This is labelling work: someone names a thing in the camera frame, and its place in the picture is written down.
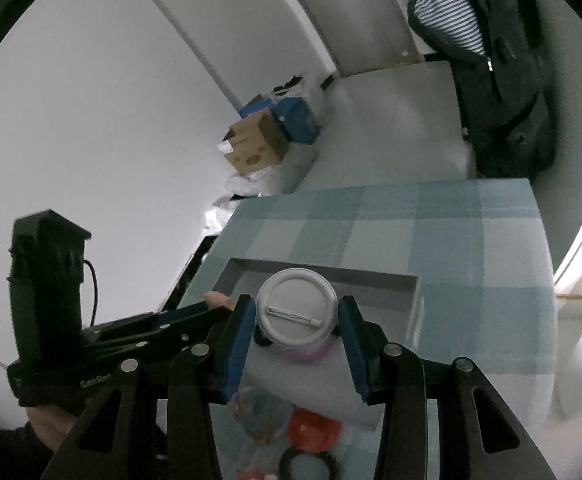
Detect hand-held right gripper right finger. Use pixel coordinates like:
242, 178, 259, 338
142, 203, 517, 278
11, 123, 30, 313
337, 295, 557, 480

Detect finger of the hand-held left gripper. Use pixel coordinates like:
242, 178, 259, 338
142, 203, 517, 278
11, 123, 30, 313
121, 324, 220, 359
155, 301, 233, 329

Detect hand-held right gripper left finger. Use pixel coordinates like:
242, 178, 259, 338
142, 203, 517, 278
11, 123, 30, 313
41, 294, 258, 480

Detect small pink trinket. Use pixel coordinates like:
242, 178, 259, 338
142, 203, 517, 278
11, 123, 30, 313
204, 292, 235, 311

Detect grey shallow tray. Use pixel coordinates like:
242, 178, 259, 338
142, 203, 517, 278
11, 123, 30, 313
206, 257, 425, 432

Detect white round lidded jar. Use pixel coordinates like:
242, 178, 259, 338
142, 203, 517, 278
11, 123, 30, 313
255, 268, 340, 361

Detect orange round trinket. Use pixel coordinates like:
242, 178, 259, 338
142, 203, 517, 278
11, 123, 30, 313
288, 408, 343, 453

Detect black spiral hair tie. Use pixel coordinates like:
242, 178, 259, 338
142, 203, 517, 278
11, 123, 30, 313
278, 447, 339, 480

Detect person's left forearm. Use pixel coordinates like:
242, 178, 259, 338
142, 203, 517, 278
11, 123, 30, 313
0, 410, 56, 480

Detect person's left hand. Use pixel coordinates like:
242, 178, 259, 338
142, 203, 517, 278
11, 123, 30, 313
25, 402, 92, 453

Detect clear round container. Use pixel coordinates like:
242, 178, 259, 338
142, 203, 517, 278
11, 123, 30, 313
233, 387, 294, 446

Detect checkered teal tablecloth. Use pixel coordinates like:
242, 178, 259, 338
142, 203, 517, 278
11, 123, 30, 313
178, 178, 558, 480

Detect white plastic bags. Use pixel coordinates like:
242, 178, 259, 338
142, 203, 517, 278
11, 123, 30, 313
205, 152, 317, 233

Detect brown cardboard box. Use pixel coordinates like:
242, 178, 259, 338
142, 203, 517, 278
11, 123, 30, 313
217, 111, 290, 176

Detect small blue box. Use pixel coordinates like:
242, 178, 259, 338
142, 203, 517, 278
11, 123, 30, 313
239, 99, 275, 120

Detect large blue box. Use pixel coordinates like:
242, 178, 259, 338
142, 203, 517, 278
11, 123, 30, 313
272, 97, 321, 145

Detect black shoes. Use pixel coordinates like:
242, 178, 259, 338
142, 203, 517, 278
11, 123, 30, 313
271, 75, 306, 97

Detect dark jacket striped lining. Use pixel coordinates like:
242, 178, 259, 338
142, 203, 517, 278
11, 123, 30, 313
407, 0, 558, 179

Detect grey door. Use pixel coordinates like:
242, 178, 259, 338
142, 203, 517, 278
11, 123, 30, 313
271, 0, 422, 79

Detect black frame beside table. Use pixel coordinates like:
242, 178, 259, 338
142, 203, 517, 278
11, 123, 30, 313
161, 235, 219, 314

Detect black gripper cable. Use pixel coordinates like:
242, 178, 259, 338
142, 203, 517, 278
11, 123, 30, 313
83, 259, 100, 328

